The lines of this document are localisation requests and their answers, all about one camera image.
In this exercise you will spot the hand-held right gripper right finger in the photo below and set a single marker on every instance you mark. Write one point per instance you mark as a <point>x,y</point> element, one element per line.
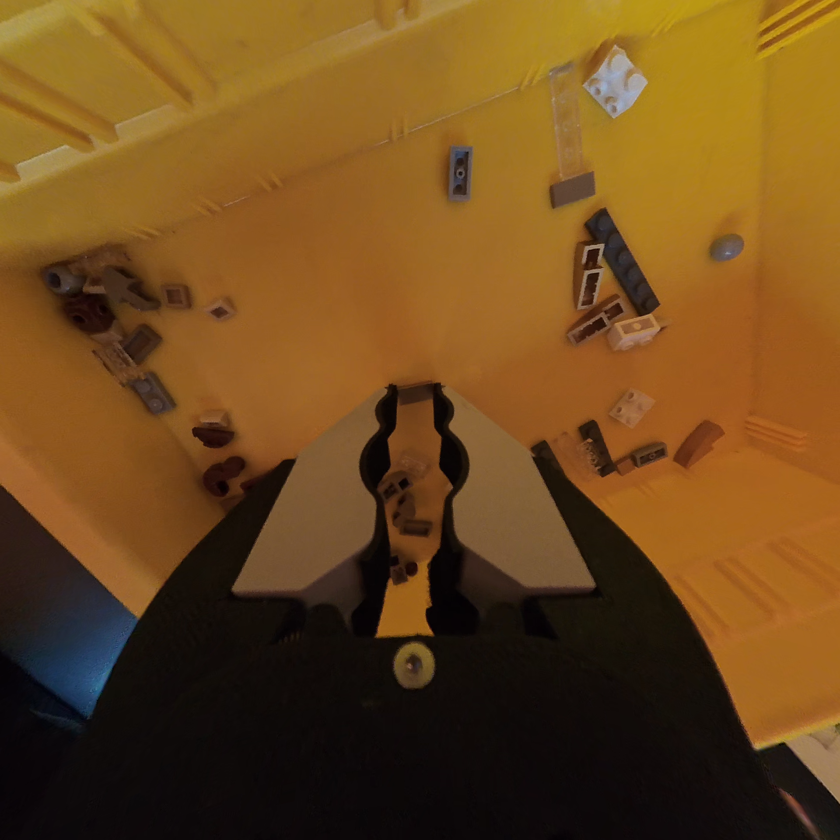
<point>518,525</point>

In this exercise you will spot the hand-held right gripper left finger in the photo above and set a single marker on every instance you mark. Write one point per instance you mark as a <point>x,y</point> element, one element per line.
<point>315,525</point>

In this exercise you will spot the yellow plastic bin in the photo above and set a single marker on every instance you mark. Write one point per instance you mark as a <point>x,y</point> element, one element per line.
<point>394,262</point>

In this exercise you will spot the small toy bricks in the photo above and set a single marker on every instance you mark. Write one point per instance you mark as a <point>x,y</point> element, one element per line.
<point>620,262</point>

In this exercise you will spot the grey desk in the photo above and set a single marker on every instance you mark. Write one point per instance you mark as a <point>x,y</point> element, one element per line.
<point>46,623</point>

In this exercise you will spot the grey toy dome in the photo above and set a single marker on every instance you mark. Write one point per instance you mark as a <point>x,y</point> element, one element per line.
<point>726,247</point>

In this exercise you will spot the blue-grey small toy plate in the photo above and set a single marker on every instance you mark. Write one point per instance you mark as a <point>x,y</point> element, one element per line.
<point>460,172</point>

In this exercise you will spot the clear long toy plate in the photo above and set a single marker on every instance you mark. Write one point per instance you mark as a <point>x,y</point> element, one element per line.
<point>565,118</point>

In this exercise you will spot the white square toy brick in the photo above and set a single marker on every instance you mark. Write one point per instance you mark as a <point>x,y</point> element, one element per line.
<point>615,81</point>

